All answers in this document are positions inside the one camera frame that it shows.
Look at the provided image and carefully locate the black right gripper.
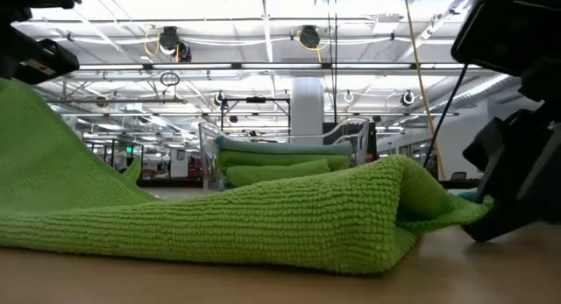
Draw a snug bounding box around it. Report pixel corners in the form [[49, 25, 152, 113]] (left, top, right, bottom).
[[461, 53, 561, 244]]

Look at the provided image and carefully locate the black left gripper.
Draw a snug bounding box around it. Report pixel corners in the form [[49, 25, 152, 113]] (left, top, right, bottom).
[[0, 0, 87, 80]]

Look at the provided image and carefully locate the blue teal-edged microfiber towel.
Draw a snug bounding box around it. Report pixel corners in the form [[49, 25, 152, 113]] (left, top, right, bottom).
[[454, 187, 482, 203], [216, 136, 354, 158]]

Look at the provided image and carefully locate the white building column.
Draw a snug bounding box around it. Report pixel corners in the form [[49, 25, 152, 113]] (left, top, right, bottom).
[[290, 75, 325, 145]]

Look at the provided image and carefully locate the clear plastic bin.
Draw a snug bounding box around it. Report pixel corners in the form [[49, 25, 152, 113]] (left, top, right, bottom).
[[198, 116, 372, 192]]

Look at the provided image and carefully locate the black hanging cable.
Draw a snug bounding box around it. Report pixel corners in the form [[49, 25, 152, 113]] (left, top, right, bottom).
[[422, 62, 470, 170]]

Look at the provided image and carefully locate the silver ventilation duct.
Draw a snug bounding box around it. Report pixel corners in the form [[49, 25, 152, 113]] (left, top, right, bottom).
[[437, 74, 523, 111]]

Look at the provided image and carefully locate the black ceiling cord reel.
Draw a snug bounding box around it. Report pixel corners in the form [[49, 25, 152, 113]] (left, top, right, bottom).
[[298, 25, 321, 50], [157, 25, 193, 63]]

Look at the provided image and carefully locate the yellow hanging cable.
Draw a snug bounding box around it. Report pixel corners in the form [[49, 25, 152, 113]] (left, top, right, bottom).
[[401, 0, 446, 181]]

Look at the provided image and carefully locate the black metal gantry frame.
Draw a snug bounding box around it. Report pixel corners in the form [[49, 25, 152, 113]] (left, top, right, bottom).
[[218, 95, 292, 132]]

